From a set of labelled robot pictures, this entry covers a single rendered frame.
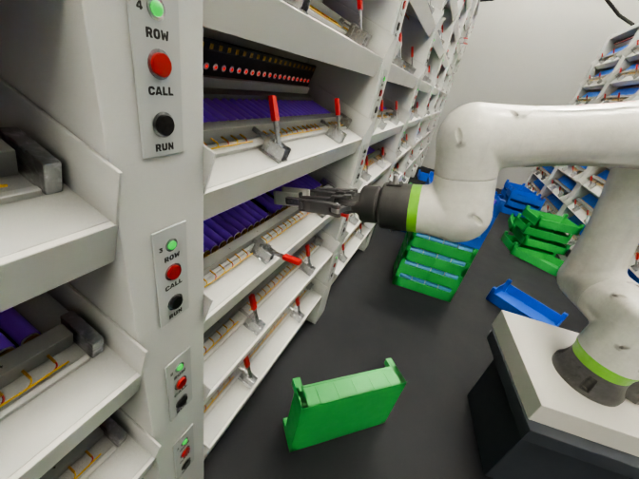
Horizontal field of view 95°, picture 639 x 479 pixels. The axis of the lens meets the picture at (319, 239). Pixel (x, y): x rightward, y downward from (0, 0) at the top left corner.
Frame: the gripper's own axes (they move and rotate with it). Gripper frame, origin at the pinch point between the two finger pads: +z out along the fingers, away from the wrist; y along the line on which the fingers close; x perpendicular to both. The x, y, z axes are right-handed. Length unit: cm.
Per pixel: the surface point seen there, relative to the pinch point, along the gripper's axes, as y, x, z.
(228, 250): 22.1, 3.3, 0.6
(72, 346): 45.2, 4.6, 3.4
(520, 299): -107, 82, -79
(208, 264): 27.0, 3.4, 0.5
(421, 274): -77, 59, -28
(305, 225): -2.2, 7.7, -2.1
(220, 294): 28.2, 7.6, -1.8
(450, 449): -5, 74, -44
